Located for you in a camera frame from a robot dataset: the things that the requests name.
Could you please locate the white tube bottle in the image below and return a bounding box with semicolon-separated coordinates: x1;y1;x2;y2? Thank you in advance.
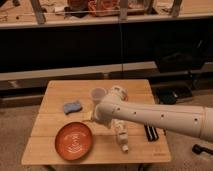
113;119;129;153

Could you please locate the wooden folding table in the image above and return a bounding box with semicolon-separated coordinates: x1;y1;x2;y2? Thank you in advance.
22;80;171;165

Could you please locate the black object on floor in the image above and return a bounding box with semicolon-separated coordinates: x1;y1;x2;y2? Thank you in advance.
192;144;213;155

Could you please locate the translucent plastic cup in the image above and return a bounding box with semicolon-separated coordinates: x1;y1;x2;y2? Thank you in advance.
90;87;107;104

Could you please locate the black bag on floor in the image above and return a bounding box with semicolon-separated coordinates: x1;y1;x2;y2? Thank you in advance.
156;86;192;105

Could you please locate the orange cloth on shelf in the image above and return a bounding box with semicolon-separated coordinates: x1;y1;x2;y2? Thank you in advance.
88;0;119;17

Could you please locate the orange ceramic bowl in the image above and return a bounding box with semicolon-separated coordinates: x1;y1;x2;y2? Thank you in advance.
55;122;93;161

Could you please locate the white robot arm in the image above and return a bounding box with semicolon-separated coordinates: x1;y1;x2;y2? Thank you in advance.
92;85;213;142

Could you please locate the blue sponge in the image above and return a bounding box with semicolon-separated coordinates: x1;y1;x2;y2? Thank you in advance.
63;101;82;115

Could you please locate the black striped case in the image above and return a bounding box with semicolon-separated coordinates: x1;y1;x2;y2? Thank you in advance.
144;125;159;142

